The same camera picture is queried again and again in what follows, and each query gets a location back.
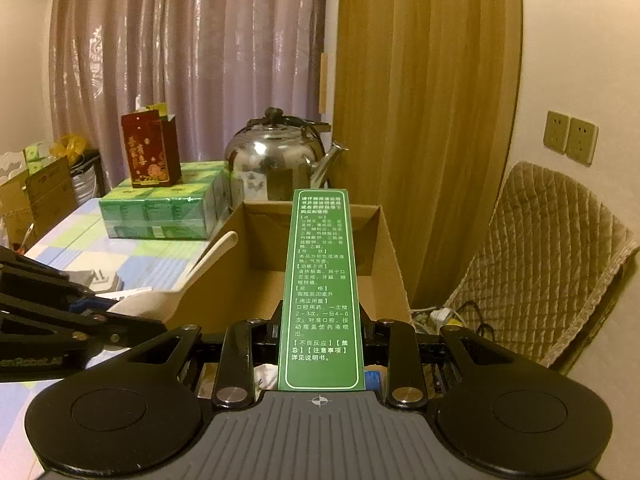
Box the pale grey plug adapter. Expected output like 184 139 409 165
70 269 119 295

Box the black cable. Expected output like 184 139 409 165
450 300 496 338

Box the green tissue multipack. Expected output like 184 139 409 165
98 161 232 241

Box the stainless steel kettle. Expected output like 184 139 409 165
224 107 351 204

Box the brown cardboard box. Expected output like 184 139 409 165
162 200 413 342

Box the white box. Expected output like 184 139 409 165
107 286 154 302

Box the checked blue green tablecloth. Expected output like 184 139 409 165
0 195 233 386

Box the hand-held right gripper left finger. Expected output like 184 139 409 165
125 309 282 408

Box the pale wooden strip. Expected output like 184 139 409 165
320 52 332 128

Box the green medicine box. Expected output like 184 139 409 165
277 189 366 391

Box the beige plastic rice paddle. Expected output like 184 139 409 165
107 231 239 325

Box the brown cardboard carton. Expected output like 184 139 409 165
25 157 79 233
0 180 37 252

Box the mauve pleated curtain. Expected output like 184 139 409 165
47 0 332 196

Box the yellow plastic bag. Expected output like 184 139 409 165
52 134 90 159

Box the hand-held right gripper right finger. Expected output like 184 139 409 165
360 310 508 409

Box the small green tissue box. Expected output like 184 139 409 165
25 142 55 176

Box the beige wall socket plate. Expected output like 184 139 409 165
566 117 599 166
544 110 571 153

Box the steel pot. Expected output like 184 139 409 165
70 152 108 201

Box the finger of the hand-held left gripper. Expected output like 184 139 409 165
0 246 113 314
0 305 168 361

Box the chair with quilted beige cover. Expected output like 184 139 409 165
442 161 640 377

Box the red gold paper box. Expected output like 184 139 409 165
121 107 182 189

